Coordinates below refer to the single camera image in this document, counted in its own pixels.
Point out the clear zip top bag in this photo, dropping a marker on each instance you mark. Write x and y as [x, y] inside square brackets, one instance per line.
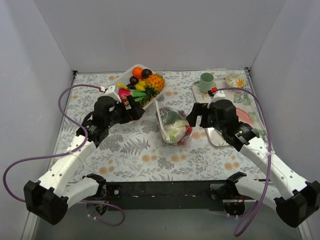
[184, 141]

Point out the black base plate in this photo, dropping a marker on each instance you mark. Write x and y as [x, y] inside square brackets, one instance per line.
[212, 195]

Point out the orange fruit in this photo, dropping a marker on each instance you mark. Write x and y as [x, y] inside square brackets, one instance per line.
[137, 72]

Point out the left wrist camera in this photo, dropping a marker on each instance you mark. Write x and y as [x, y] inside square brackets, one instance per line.
[113, 92]

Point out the white fruit basket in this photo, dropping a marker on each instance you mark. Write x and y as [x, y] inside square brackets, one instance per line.
[124, 82]

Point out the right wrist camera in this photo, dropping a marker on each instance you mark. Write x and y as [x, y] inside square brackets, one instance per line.
[216, 95]

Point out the red apple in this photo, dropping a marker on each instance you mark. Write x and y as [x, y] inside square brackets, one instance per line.
[189, 130]

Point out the small dark plum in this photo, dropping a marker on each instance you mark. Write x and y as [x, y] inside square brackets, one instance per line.
[133, 80]

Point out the floral bowl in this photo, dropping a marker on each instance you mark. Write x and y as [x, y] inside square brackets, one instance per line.
[236, 80]

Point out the dark green avocado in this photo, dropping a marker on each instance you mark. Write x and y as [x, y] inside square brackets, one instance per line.
[170, 117]

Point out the small yellow fruits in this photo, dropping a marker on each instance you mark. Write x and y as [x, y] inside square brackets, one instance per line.
[141, 85]

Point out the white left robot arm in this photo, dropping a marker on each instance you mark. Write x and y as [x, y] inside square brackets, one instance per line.
[50, 196]

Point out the floral tablecloth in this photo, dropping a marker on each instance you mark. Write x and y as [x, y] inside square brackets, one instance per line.
[135, 151]

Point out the orange pineapple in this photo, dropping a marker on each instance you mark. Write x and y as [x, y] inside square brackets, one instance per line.
[152, 85]

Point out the floral serving tray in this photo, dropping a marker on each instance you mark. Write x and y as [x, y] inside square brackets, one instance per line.
[242, 100]

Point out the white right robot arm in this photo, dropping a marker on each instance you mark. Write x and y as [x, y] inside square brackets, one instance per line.
[292, 196]

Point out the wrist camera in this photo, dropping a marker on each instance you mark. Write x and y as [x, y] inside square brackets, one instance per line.
[113, 92]
[216, 95]

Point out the pink plate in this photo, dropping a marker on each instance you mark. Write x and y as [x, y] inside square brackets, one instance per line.
[244, 117]

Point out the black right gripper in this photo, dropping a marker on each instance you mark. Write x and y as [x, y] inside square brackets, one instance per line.
[203, 118]

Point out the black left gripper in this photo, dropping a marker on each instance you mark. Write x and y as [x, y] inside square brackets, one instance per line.
[126, 114]

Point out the dark purple grape bunch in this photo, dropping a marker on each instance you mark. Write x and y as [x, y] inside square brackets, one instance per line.
[163, 110]

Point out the green cup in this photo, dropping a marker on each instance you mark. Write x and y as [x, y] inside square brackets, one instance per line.
[206, 82]

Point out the pink dragon fruit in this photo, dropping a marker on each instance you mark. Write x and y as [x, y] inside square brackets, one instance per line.
[137, 95]

